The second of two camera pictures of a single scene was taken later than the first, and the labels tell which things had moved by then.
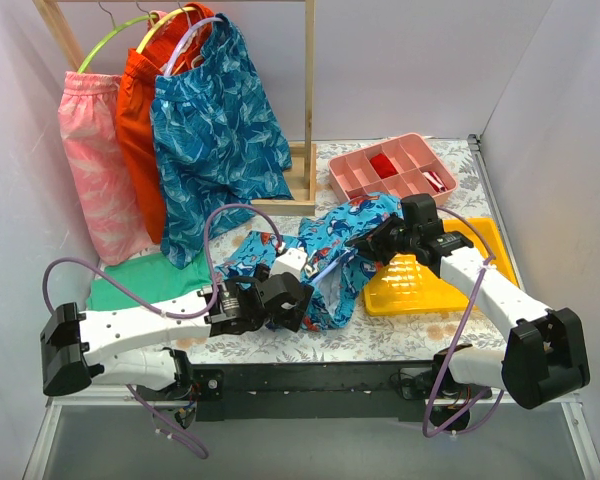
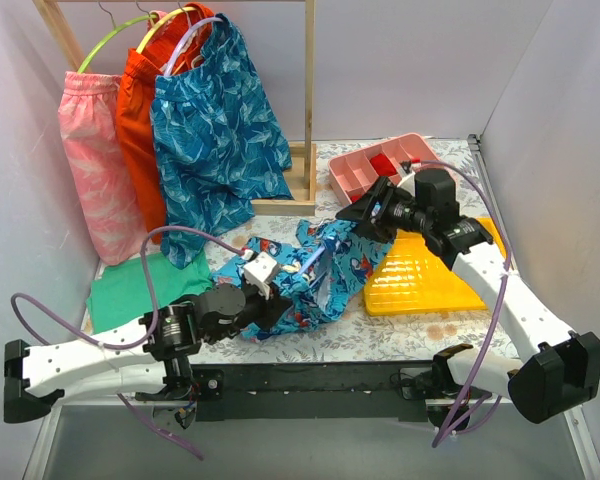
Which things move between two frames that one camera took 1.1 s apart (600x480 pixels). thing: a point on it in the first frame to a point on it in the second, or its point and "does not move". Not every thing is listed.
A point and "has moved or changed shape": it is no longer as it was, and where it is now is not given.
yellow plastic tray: [402, 287] does not move
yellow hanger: [140, 47] does not move
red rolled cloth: [383, 166] does not move
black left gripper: [290, 304] to [273, 310]
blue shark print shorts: [324, 253] has moved or changed shape
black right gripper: [380, 236] to [378, 210]
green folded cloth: [153, 277] does not move
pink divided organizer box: [405, 165] does not move
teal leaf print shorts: [219, 143] does not move
